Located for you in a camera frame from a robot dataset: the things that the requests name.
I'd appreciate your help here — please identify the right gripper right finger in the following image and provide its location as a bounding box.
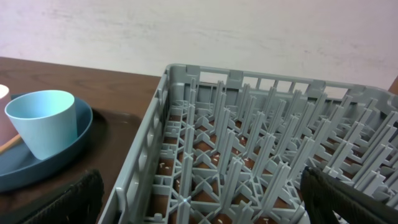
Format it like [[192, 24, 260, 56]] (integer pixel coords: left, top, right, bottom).
[[300, 166, 397, 224]]

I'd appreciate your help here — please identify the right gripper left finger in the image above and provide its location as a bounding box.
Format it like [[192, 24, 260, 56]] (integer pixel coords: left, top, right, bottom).
[[18, 169, 104, 224]]

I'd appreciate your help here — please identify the grey dishwasher rack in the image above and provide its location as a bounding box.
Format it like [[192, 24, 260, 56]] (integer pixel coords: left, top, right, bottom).
[[100, 64, 397, 223]]

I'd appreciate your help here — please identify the dark blue plate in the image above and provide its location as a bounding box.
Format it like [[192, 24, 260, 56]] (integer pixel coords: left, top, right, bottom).
[[1, 97, 93, 192]]

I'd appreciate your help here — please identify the brown serving tray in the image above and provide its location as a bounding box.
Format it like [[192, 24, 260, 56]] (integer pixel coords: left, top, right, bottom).
[[1, 110, 141, 223]]

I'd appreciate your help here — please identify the left wooden chopstick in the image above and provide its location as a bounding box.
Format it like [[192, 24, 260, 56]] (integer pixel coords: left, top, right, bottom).
[[0, 134, 22, 154]]

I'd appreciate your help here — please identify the light blue cup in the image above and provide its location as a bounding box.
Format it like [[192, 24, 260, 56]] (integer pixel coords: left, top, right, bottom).
[[4, 90, 78, 160]]

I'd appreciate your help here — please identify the pink cup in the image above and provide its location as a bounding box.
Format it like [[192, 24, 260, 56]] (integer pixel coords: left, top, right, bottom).
[[0, 84, 18, 145]]

